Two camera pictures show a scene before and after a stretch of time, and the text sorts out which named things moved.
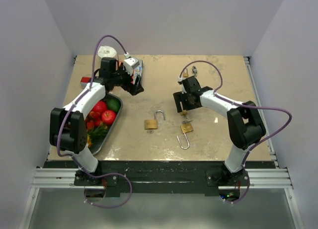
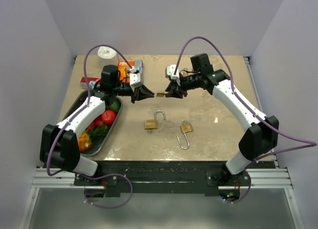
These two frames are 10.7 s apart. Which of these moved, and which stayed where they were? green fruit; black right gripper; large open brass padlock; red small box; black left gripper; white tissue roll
Moved: black left gripper; black right gripper
Stayed: red small box; green fruit; white tissue roll; large open brass padlock
